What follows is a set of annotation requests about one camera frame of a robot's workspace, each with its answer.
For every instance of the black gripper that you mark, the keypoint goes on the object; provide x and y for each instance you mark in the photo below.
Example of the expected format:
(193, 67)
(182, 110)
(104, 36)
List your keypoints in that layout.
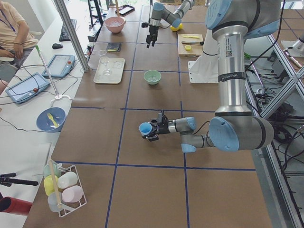
(151, 30)
(163, 128)

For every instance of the light blue plastic cup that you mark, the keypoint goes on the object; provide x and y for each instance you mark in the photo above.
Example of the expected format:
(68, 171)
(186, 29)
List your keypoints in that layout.
(145, 128)

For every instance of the green ceramic bowl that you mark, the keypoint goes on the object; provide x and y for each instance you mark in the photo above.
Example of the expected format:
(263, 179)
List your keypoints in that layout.
(152, 77)

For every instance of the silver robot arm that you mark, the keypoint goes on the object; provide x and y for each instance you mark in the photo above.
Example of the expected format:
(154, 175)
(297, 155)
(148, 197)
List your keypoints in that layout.
(233, 127)
(159, 12)

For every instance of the pink bowl with ice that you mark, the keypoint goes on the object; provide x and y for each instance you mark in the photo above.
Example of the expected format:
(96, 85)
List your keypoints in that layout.
(115, 24)

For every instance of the yellow lemon upper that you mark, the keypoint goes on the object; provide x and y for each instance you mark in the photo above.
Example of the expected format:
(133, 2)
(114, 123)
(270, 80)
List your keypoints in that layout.
(175, 29)

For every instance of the wooden cutting board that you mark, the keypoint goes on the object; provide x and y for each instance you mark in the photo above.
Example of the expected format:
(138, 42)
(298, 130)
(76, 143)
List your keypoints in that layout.
(196, 49)

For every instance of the lemon half slice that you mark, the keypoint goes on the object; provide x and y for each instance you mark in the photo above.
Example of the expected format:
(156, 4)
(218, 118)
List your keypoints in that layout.
(188, 47)

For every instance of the grey folded cloth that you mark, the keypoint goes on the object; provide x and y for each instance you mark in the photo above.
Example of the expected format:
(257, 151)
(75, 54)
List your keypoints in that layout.
(114, 47)

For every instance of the yellow plastic knife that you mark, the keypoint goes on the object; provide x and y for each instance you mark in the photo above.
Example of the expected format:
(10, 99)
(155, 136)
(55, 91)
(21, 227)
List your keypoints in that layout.
(185, 36)

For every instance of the small glass dish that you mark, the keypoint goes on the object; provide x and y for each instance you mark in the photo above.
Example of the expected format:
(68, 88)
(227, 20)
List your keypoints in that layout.
(102, 52)

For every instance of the clear wine glass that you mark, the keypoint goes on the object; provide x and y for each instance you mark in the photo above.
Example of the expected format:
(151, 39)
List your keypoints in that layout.
(104, 60)

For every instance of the cream bear tray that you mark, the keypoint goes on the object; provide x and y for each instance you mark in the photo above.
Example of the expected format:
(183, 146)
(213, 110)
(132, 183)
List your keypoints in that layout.
(116, 65)

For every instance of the blue teach pendant far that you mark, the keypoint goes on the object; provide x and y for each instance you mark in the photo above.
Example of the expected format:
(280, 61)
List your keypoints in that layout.
(60, 65)

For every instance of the blue teach pendant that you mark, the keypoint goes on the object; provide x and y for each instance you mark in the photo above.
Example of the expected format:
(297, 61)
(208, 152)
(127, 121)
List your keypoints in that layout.
(27, 88)
(60, 65)

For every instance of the black computer mouse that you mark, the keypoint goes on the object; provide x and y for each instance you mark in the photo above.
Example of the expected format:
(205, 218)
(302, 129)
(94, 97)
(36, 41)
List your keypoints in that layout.
(57, 46)

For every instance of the white plastic cup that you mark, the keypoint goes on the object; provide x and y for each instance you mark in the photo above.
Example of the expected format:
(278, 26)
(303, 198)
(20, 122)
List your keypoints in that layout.
(67, 180)

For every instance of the blue plastic tub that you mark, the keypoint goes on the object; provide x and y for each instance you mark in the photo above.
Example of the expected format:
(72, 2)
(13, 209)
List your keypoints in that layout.
(44, 124)

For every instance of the pink plastic cup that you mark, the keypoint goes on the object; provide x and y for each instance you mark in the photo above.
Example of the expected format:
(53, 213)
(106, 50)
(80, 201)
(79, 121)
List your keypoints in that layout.
(72, 194)

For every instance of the yellow plastic fork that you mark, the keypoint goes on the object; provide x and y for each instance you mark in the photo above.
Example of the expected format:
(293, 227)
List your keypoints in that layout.
(51, 118)

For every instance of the green tipped grabber stick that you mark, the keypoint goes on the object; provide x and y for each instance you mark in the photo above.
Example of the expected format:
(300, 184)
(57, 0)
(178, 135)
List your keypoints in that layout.
(58, 96)

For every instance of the yellow plastic cup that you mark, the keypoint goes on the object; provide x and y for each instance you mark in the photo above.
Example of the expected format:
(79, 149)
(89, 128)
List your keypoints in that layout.
(48, 185)

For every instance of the clear plastic cup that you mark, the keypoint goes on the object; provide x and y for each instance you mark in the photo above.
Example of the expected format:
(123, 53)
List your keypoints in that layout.
(52, 202)

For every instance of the seated person beige shirt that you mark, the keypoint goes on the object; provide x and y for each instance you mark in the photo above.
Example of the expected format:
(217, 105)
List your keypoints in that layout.
(15, 39)

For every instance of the blue teach pendant near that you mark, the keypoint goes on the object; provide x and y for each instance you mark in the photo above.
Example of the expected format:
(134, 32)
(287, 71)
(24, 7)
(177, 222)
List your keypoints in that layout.
(27, 88)

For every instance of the red cylinder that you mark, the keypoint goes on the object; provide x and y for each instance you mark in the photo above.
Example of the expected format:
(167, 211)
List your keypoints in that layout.
(15, 206)

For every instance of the steel knife handle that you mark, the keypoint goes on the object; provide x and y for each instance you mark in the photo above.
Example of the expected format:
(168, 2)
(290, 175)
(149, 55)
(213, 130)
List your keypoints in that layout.
(193, 43)

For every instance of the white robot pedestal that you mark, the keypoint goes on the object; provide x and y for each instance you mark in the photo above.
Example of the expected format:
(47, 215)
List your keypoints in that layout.
(205, 68)

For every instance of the aluminium frame post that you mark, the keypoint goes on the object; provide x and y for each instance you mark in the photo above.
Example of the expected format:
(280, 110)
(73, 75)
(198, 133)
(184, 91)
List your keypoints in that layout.
(63, 12)

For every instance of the white wire rack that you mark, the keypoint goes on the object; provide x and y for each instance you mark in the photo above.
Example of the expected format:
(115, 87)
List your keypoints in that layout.
(56, 171)

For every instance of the black camera tripod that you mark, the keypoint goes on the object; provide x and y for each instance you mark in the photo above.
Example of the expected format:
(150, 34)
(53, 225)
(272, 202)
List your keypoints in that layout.
(9, 178)

